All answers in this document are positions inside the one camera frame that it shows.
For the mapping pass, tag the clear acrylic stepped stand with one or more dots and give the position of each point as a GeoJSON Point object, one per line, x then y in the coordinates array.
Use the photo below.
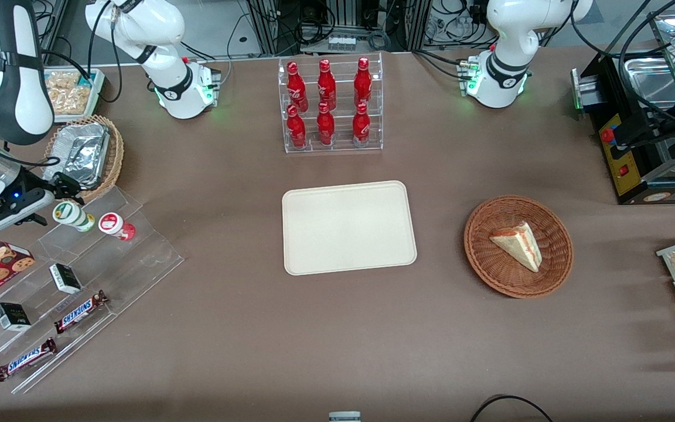
{"type": "Point", "coordinates": [138, 258]}

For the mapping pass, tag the small black box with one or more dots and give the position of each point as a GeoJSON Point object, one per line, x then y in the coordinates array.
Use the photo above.
{"type": "Point", "coordinates": [12, 316]}
{"type": "Point", "coordinates": [65, 279]}

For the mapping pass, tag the small grey device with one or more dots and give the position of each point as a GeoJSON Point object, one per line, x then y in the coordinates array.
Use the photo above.
{"type": "Point", "coordinates": [344, 417]}

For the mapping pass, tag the steel tray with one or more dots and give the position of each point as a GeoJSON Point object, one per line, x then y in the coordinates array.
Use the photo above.
{"type": "Point", "coordinates": [651, 79]}

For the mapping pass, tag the white power strip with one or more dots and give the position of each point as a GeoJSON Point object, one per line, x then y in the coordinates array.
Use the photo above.
{"type": "Point", "coordinates": [341, 43]}

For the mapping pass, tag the red gum bottle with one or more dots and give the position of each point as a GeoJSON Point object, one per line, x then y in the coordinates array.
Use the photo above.
{"type": "Point", "coordinates": [115, 225]}

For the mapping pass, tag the clear acrylic bottle rack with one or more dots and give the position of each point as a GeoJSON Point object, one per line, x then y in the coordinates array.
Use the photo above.
{"type": "Point", "coordinates": [340, 146]}

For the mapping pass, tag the aluminium foil tray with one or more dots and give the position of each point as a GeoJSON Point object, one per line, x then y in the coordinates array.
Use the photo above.
{"type": "Point", "coordinates": [82, 149]}

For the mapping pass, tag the clear bag of crackers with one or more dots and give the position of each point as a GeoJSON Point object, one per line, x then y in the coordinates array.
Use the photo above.
{"type": "Point", "coordinates": [63, 79]}
{"type": "Point", "coordinates": [68, 101]}

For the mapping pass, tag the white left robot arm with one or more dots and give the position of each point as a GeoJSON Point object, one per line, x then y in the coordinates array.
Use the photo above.
{"type": "Point", "coordinates": [507, 35]}

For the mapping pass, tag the cream plastic tray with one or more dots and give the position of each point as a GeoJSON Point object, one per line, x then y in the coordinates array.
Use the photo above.
{"type": "Point", "coordinates": [349, 228]}

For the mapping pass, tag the white rectangular snack bin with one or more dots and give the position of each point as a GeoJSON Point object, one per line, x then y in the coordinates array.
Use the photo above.
{"type": "Point", "coordinates": [98, 94]}

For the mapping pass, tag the red cola bottle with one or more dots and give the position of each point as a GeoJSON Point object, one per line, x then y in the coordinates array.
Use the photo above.
{"type": "Point", "coordinates": [362, 82]}
{"type": "Point", "coordinates": [296, 130]}
{"type": "Point", "coordinates": [326, 128]}
{"type": "Point", "coordinates": [361, 126]}
{"type": "Point", "coordinates": [326, 85]}
{"type": "Point", "coordinates": [296, 85]}

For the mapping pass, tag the green gum bottle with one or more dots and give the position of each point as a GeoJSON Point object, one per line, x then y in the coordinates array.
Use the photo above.
{"type": "Point", "coordinates": [74, 216]}

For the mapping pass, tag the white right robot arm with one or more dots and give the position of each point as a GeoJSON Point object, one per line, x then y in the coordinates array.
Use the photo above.
{"type": "Point", "coordinates": [21, 35]}

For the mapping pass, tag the black sealing machine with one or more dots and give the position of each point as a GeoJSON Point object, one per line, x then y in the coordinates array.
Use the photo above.
{"type": "Point", "coordinates": [636, 158]}

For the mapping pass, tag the Snickers bar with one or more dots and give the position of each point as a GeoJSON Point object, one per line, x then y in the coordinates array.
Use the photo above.
{"type": "Point", "coordinates": [79, 312]}
{"type": "Point", "coordinates": [26, 360]}

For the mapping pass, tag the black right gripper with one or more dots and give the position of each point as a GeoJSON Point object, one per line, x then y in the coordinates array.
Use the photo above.
{"type": "Point", "coordinates": [60, 185]}

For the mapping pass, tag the teal snack packet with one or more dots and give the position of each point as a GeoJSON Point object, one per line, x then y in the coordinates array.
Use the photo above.
{"type": "Point", "coordinates": [87, 80]}

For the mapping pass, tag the oval wicker basket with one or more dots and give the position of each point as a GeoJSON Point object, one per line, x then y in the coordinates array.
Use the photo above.
{"type": "Point", "coordinates": [116, 158]}

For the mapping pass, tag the round brown wicker basket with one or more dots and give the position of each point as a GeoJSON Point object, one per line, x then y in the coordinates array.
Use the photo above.
{"type": "Point", "coordinates": [490, 264]}

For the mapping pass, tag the wrapped triangle sandwich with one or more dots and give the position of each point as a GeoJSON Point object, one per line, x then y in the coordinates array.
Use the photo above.
{"type": "Point", "coordinates": [519, 245]}

